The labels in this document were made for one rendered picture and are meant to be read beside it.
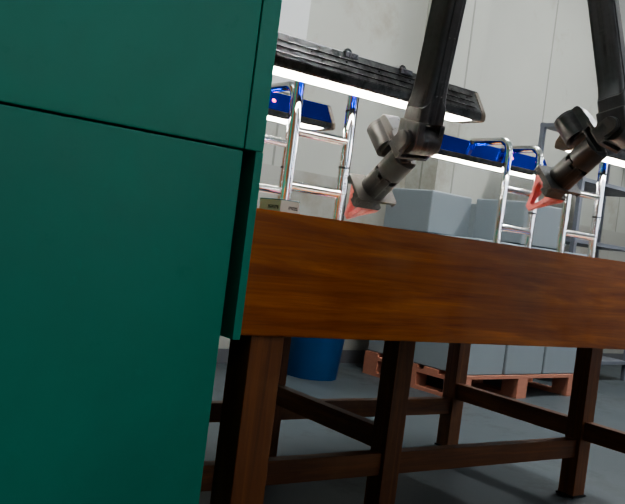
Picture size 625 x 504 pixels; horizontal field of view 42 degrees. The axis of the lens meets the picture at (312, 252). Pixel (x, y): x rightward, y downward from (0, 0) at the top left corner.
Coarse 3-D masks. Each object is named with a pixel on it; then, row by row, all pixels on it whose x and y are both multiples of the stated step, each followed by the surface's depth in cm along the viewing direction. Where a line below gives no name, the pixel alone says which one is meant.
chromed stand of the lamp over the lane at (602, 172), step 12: (600, 168) 244; (600, 180) 244; (588, 192) 240; (600, 192) 243; (564, 204) 235; (600, 204) 244; (564, 216) 235; (600, 216) 244; (564, 228) 235; (564, 240) 235; (588, 252) 244
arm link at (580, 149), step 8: (576, 136) 166; (584, 136) 166; (592, 136) 164; (576, 144) 168; (584, 144) 163; (592, 144) 162; (576, 152) 164; (584, 152) 163; (592, 152) 162; (600, 152) 163; (576, 160) 164; (584, 160) 163; (592, 160) 163; (600, 160) 163; (584, 168) 164; (592, 168) 165
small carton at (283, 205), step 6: (264, 198) 127; (270, 198) 126; (276, 198) 124; (264, 204) 127; (270, 204) 125; (276, 204) 124; (282, 204) 123; (288, 204) 124; (294, 204) 125; (276, 210) 124; (282, 210) 124; (288, 210) 124; (294, 210) 125
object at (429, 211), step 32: (416, 192) 451; (384, 224) 467; (416, 224) 449; (448, 224) 453; (480, 224) 460; (512, 224) 443; (544, 224) 449; (416, 352) 440; (480, 352) 424; (512, 352) 442; (544, 352) 462; (416, 384) 439; (480, 384) 468; (512, 384) 449
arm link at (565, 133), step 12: (576, 108) 167; (564, 120) 167; (576, 120) 166; (588, 120) 164; (612, 120) 158; (564, 132) 167; (576, 132) 165; (600, 132) 160; (612, 132) 158; (600, 144) 160; (612, 144) 165
